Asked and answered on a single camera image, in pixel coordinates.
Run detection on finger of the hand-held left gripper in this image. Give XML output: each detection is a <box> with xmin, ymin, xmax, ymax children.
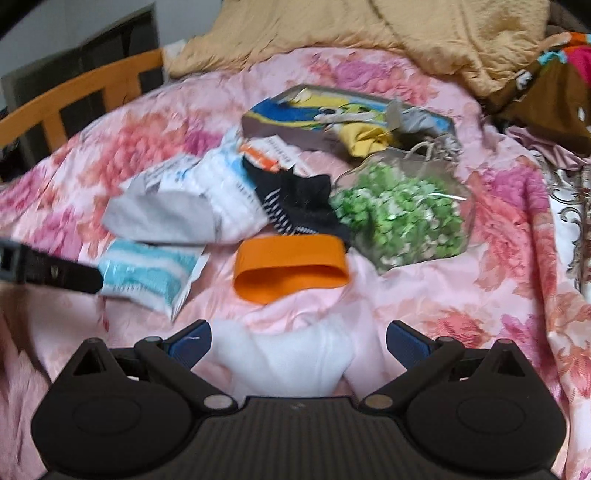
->
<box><xmin>0</xmin><ymin>239</ymin><xmax>105</xmax><ymax>295</ymax></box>

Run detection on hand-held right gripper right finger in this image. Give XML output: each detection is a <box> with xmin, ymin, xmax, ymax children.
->
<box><xmin>359</xmin><ymin>320</ymin><xmax>532</xmax><ymax>412</ymax></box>

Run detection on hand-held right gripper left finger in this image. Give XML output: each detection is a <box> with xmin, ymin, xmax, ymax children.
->
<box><xmin>69</xmin><ymin>319</ymin><xmax>236</xmax><ymax>412</ymax></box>

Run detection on teal striped sock packet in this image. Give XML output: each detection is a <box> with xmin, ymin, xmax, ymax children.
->
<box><xmin>95</xmin><ymin>237</ymin><xmax>208</xmax><ymax>321</ymax></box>

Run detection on white sock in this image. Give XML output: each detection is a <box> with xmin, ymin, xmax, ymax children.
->
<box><xmin>210</xmin><ymin>318</ymin><xmax>370</xmax><ymax>400</ymax></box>

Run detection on grey cloth pouch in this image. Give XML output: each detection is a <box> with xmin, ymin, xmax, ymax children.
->
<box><xmin>102</xmin><ymin>191</ymin><xmax>222</xmax><ymax>245</ymax></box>

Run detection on orange band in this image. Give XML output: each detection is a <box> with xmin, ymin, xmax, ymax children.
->
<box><xmin>232</xmin><ymin>233</ymin><xmax>351</xmax><ymax>305</ymax></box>

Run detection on white cloth with blue print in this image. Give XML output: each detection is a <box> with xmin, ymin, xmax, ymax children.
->
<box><xmin>198</xmin><ymin>134</ymin><xmax>271</xmax><ymax>243</ymax></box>

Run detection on beige drawstring pouch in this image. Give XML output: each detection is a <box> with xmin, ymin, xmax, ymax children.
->
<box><xmin>402</xmin><ymin>134</ymin><xmax>462</xmax><ymax>164</ymax></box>

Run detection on yellow sock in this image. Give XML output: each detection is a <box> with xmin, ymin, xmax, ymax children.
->
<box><xmin>339</xmin><ymin>124</ymin><xmax>393</xmax><ymax>158</ymax></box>

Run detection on grey face mask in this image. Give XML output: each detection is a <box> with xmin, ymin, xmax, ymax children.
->
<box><xmin>388</xmin><ymin>99</ymin><xmax>451</xmax><ymax>139</ymax></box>

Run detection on grey box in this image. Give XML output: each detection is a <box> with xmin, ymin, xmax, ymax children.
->
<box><xmin>241</xmin><ymin>84</ymin><xmax>462</xmax><ymax>160</ymax></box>

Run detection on white textured insole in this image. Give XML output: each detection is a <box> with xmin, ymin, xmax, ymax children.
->
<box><xmin>314</xmin><ymin>106</ymin><xmax>375</xmax><ymax>127</ymax></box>

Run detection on pink floral bedsheet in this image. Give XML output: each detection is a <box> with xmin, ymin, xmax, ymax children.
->
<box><xmin>0</xmin><ymin>46</ymin><xmax>591</xmax><ymax>480</ymax></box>

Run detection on clear bag of green beads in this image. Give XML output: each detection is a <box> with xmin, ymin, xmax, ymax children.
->
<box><xmin>329</xmin><ymin>148</ymin><xmax>476</xmax><ymax>275</ymax></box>

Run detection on black striped sock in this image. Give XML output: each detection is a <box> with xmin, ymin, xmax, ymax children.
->
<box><xmin>242</xmin><ymin>157</ymin><xmax>352</xmax><ymax>238</ymax></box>

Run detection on white and orange packet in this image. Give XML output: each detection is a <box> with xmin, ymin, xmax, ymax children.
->
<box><xmin>238</xmin><ymin>134</ymin><xmax>298</xmax><ymax>174</ymax></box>

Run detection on ornate brown patterned sheet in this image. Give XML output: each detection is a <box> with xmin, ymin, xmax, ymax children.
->
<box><xmin>545</xmin><ymin>164</ymin><xmax>591</xmax><ymax>296</ymax></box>

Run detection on dark cabinet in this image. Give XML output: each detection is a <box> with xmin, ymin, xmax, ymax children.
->
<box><xmin>0</xmin><ymin>7</ymin><xmax>160</xmax><ymax>153</ymax></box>

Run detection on pink satin cloth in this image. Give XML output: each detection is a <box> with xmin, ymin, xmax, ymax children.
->
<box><xmin>505</xmin><ymin>124</ymin><xmax>591</xmax><ymax>169</ymax></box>

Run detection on colourful striped brown garment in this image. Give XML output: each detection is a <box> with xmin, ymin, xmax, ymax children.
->
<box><xmin>485</xmin><ymin>30</ymin><xmax>591</xmax><ymax>153</ymax></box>

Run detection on yellow quilt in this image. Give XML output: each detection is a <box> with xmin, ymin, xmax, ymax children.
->
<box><xmin>166</xmin><ymin>0</ymin><xmax>552</xmax><ymax>97</ymax></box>

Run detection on wooden bed rail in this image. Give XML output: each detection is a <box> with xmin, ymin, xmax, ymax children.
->
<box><xmin>0</xmin><ymin>48</ymin><xmax>164</xmax><ymax>181</ymax></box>

